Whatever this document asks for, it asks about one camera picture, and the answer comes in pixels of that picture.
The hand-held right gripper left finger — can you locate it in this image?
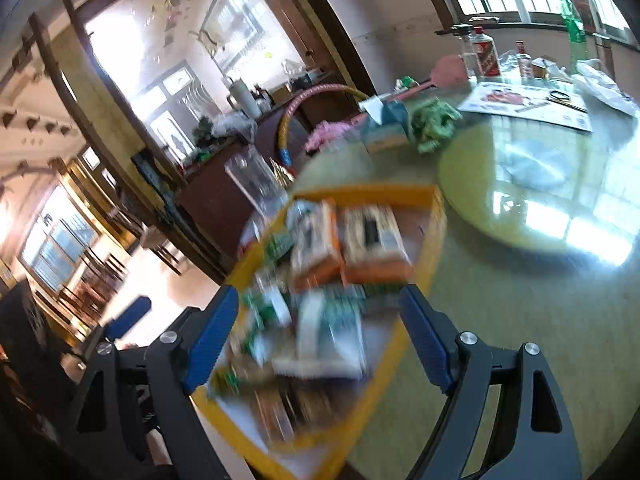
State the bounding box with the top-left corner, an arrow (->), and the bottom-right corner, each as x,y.
62,284 -> 241,480

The round metal disc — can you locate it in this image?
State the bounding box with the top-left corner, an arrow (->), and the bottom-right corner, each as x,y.
500,137 -> 576,191

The round glass turntable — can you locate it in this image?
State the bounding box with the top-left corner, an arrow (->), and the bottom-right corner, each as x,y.
437,105 -> 640,266

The printed paper sheet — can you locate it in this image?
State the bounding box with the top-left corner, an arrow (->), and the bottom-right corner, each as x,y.
457,80 -> 593,133

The white red liquor bottle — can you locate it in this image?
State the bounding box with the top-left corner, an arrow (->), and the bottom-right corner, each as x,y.
470,26 -> 502,78

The small brass ornament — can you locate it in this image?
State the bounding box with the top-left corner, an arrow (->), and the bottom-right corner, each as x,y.
270,157 -> 296,186

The yellow tray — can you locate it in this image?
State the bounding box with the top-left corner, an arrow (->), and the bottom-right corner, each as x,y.
192,185 -> 448,480

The teal tissue box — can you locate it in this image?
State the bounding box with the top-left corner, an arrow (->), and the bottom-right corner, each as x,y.
359,96 -> 416,156

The pink yellow hoop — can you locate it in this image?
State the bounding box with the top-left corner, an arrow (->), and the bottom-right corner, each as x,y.
276,84 -> 373,168

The pink fly swatter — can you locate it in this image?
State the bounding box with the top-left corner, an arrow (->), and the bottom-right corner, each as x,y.
380,55 -> 468,106

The clear plastic bag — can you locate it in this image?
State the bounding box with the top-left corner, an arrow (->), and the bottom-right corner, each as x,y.
210,112 -> 258,143

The white plastic bag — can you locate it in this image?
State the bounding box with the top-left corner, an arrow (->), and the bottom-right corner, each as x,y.
572,59 -> 640,116

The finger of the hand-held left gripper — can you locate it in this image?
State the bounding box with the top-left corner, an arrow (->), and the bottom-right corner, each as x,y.
102,296 -> 152,341

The pink cloth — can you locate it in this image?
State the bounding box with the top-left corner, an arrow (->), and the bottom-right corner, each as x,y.
304,121 -> 361,153

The clear glass cup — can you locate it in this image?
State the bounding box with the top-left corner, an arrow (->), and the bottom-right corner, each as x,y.
224,145 -> 291,221

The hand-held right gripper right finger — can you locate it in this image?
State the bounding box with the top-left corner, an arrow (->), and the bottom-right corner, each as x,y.
397,284 -> 585,480

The framed wall picture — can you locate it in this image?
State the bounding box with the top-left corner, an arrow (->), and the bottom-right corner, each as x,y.
200,0 -> 266,76

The small clear bottle red cap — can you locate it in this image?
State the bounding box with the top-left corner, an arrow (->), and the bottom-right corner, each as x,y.
514,40 -> 533,78

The wooden sideboard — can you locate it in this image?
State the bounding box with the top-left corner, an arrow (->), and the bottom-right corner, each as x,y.
132,72 -> 351,261

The clear bottle black lid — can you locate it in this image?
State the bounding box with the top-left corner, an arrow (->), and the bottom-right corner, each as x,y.
452,25 -> 480,81

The green plastic bottle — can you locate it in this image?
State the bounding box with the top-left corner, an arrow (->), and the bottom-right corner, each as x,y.
557,0 -> 588,61

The green cloth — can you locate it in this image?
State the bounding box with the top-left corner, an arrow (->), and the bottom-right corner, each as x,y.
410,99 -> 463,156

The pile of snack packets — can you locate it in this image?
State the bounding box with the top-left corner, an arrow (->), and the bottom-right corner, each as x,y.
210,199 -> 416,441

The white tumbler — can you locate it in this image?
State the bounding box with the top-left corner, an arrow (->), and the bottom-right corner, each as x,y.
227,77 -> 263,118

